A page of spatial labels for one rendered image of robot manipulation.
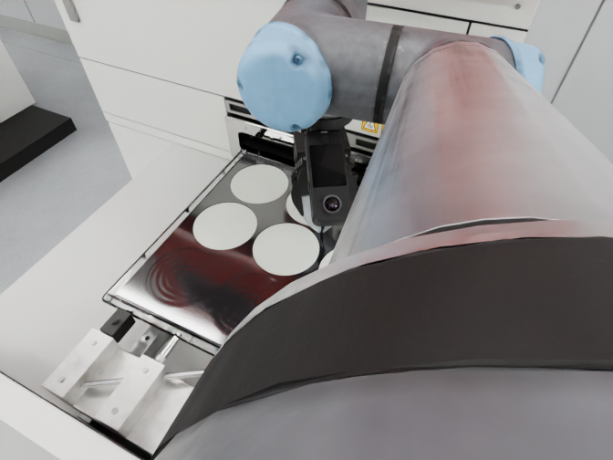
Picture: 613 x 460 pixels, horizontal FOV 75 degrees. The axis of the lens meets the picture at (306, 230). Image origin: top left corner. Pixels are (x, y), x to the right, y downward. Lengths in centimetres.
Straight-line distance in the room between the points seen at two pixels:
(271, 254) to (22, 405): 33
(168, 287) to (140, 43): 48
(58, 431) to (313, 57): 40
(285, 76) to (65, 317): 54
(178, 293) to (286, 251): 16
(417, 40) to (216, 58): 49
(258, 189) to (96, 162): 181
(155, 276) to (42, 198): 177
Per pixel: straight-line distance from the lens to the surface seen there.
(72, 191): 232
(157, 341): 62
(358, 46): 32
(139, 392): 52
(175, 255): 63
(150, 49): 86
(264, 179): 71
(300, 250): 60
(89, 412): 57
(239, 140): 82
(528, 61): 33
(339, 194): 46
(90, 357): 57
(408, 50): 32
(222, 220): 65
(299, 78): 30
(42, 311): 75
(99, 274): 75
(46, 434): 49
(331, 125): 47
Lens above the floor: 137
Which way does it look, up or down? 49 degrees down
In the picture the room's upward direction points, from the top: straight up
